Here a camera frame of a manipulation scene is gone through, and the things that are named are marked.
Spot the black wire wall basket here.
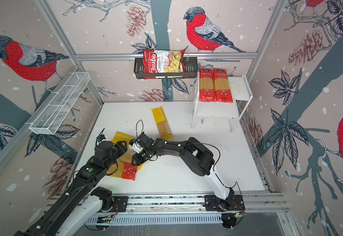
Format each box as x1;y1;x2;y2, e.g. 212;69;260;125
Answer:
134;57;198;79

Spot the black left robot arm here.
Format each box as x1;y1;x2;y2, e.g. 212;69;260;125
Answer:
15;141;127;236

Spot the yellow pasta bag upper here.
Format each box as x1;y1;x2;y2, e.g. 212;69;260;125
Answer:
111;131;135;146

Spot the yellow pasta bag far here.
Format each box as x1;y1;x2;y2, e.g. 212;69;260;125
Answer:
151;106;173;140

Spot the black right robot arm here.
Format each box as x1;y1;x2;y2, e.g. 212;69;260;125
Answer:
129;133;235;212

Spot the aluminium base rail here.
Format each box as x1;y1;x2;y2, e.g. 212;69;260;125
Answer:
43;191;289;216

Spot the yellow pasta bag lower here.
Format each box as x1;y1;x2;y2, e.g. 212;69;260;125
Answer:
117;150;136;170

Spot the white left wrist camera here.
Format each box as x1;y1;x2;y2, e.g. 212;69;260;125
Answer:
95;129;110;146

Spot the red spaghetti bag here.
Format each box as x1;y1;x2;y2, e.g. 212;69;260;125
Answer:
213;68;233;103
199;68;215;102
106;161;138;181

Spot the white two-tier shelf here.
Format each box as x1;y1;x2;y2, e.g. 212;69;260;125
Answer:
191;74;253;132

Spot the white wire mesh basket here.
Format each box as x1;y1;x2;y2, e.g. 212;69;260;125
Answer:
29;72;90;135

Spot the yellow pasta bag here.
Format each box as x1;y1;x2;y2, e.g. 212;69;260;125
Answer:
151;106;173;140
117;150;136;170
111;131;135;146

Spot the red cassava chips bag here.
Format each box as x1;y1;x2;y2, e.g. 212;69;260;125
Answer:
143;49;186;74

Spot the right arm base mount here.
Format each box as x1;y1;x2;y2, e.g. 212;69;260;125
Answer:
203;190;245;212

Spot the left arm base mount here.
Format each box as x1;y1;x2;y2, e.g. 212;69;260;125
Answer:
89;187;129;213

